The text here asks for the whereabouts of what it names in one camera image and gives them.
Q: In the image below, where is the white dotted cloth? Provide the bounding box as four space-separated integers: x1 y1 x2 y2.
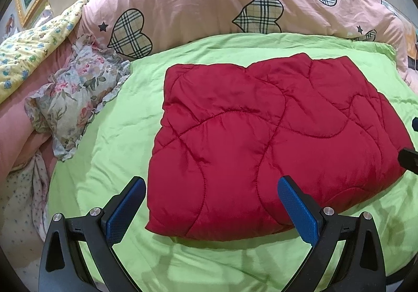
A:
0 152 50 279

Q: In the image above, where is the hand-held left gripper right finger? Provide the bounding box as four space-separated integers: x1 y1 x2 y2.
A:
277 175 387 292

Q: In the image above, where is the light green blanket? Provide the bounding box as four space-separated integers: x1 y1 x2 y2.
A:
47 32 418 292

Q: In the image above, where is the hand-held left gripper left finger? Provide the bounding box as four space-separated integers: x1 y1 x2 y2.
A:
38 176 146 292

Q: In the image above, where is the floral ruffled pillow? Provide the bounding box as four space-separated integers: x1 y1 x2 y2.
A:
25 34 132 162

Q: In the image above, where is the red puffer jacket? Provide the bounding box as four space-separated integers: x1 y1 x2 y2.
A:
145 53 415 242

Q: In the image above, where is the pink bed sheet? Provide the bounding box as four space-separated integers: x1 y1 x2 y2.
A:
0 40 77 175

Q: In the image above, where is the pink duvet with plaid hearts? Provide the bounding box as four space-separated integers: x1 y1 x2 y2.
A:
80 0 418 90

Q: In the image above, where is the yellow floral quilt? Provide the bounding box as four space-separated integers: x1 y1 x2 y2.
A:
0 0 90 104

